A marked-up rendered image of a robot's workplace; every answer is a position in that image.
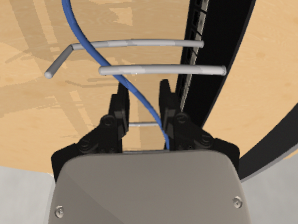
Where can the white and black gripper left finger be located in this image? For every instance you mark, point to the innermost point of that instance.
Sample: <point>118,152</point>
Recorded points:
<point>106,137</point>

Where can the black metal rack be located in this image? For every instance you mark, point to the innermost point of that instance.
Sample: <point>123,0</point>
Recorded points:
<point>214,33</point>

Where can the thin dark blue cable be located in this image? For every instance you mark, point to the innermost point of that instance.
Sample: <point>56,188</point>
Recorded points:
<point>66,4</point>

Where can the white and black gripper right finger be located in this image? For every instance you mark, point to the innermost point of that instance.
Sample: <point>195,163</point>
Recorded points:
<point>186,133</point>

